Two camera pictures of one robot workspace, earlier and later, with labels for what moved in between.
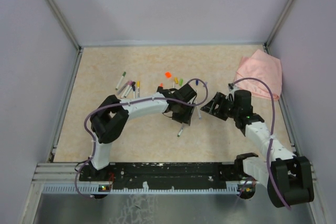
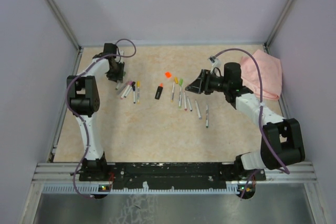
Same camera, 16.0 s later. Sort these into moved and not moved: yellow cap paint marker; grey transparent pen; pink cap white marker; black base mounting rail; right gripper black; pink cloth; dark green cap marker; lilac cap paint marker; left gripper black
Moved: left gripper black; right gripper black; dark green cap marker
Not moved: yellow cap paint marker; black base mounting rail; grey transparent pen; lilac cap paint marker; pink cap white marker; pink cloth
